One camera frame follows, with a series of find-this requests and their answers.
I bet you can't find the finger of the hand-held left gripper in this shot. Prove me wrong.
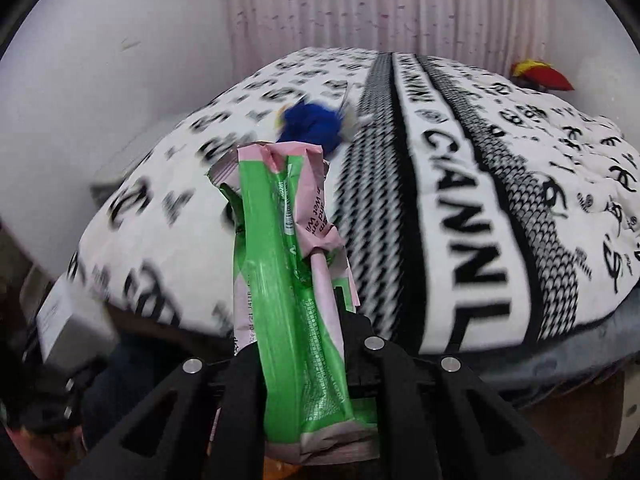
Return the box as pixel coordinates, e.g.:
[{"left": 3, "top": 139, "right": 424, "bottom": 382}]
[{"left": 0, "top": 340, "right": 108, "bottom": 436}]

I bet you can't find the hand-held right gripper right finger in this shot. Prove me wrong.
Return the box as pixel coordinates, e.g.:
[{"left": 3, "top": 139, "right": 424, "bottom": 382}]
[{"left": 332, "top": 285, "right": 583, "bottom": 480}]

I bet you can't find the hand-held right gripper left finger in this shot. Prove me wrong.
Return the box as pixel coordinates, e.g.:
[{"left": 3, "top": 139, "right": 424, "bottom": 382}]
[{"left": 65, "top": 345, "right": 268, "bottom": 480}]

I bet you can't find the green pink wipes packet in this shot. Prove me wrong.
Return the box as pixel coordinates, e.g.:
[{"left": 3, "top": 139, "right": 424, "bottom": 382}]
[{"left": 207, "top": 141, "right": 381, "bottom": 466}]

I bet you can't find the grey cardboard box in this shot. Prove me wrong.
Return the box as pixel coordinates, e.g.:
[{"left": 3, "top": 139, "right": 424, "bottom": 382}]
[{"left": 35, "top": 272, "right": 118, "bottom": 376}]

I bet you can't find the white black printed blanket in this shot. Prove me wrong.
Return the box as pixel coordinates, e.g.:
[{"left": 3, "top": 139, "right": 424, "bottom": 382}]
[{"left": 65, "top": 46, "right": 640, "bottom": 356}]

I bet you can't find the dark grey mattress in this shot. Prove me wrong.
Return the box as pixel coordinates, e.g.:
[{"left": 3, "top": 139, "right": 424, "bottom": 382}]
[{"left": 450, "top": 300, "right": 640, "bottom": 411}]

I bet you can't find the blue plush toy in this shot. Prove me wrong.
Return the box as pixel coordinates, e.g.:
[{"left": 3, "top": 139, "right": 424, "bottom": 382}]
[{"left": 274, "top": 101, "right": 351, "bottom": 153}]

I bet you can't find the red yellow snack bag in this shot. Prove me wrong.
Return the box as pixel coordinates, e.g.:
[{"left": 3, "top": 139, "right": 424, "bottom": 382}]
[{"left": 510, "top": 59, "right": 576, "bottom": 93}]

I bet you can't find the pink patterned curtain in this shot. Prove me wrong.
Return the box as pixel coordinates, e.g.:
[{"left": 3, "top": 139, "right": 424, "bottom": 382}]
[{"left": 222, "top": 0, "right": 551, "bottom": 81}]

